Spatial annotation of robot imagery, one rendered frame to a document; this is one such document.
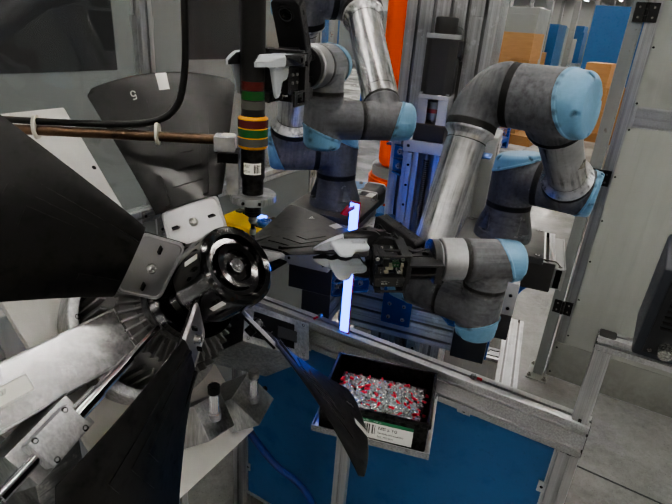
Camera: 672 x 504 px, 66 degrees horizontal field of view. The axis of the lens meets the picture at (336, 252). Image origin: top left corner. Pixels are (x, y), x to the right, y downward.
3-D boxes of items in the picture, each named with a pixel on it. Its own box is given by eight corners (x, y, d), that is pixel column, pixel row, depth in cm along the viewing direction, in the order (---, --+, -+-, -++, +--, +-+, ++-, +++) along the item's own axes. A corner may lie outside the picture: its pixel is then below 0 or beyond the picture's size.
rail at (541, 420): (230, 316, 142) (229, 291, 139) (239, 310, 145) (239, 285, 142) (579, 459, 102) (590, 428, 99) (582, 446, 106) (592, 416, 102)
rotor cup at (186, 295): (124, 292, 72) (172, 256, 64) (181, 235, 83) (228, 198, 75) (198, 361, 76) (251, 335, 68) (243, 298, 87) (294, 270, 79)
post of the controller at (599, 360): (571, 419, 101) (598, 334, 93) (573, 411, 104) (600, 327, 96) (587, 425, 100) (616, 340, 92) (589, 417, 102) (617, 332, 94)
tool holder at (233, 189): (213, 206, 75) (211, 139, 71) (219, 192, 82) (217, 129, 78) (275, 209, 76) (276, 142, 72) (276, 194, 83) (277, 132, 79)
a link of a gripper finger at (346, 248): (317, 248, 82) (374, 251, 83) (314, 230, 87) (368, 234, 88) (315, 265, 83) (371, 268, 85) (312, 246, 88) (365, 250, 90)
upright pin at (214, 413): (205, 418, 81) (203, 386, 79) (214, 411, 83) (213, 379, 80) (215, 424, 80) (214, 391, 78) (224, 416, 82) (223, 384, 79)
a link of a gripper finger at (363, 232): (345, 229, 85) (396, 233, 87) (344, 225, 87) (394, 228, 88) (341, 254, 88) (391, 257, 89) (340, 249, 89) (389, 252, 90)
